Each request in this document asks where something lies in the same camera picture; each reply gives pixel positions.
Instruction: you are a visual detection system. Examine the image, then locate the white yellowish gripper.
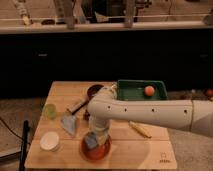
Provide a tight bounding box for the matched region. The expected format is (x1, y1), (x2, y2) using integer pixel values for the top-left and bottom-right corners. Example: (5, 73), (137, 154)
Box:
(89, 116), (110, 146)

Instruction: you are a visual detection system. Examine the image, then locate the blue sponge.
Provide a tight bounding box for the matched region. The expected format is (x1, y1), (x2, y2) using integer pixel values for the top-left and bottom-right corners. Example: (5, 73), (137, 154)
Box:
(84, 132), (97, 149)

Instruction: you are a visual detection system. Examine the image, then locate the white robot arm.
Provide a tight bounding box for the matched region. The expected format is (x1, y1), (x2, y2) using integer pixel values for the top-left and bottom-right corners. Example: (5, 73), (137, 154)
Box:
(87, 86), (213, 142)

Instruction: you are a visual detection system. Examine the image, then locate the red bowl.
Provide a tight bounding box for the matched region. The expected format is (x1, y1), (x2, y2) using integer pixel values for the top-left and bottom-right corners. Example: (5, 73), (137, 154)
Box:
(80, 133), (111, 161)

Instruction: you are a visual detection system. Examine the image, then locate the dark brown bowl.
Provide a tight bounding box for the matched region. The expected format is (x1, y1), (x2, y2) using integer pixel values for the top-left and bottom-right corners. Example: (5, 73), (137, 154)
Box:
(87, 84), (102, 99)

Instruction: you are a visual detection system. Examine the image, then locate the small potted plant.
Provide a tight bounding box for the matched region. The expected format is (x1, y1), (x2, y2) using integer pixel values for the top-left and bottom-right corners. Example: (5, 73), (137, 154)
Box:
(83, 110), (90, 121)

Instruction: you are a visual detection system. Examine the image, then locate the wooden table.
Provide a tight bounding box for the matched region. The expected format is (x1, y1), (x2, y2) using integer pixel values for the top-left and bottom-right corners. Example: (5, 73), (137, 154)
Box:
(25, 81), (177, 171)

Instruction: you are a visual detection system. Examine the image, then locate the green plastic tray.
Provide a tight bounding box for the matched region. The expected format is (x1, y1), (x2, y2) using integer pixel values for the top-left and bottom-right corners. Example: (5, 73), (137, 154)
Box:
(117, 79), (168, 101)

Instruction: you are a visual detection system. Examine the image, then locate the green translucent cup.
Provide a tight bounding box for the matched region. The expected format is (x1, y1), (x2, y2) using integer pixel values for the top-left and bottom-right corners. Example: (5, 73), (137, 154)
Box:
(42, 104), (57, 120)

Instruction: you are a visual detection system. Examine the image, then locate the white round container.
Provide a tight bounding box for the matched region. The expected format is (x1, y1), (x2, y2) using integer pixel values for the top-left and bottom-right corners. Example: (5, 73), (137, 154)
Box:
(40, 131), (60, 151)

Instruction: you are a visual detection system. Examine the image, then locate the orange ball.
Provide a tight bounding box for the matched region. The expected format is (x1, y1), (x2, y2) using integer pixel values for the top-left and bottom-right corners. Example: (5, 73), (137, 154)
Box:
(144, 86), (155, 97)

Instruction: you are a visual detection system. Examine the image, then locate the black stand left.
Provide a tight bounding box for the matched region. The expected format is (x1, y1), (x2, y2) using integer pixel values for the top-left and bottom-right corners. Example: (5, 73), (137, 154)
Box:
(19, 120), (30, 171)

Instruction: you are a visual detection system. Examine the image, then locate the black cable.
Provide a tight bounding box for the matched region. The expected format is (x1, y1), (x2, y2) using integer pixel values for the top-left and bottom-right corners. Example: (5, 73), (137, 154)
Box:
(0, 117), (32, 146)

